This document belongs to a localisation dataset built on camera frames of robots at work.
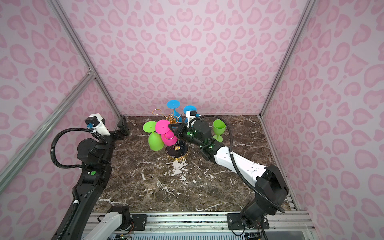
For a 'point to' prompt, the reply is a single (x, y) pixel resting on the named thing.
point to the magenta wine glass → (167, 136)
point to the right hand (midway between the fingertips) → (167, 125)
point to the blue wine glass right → (189, 108)
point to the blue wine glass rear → (174, 104)
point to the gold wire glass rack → (180, 149)
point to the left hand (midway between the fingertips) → (112, 115)
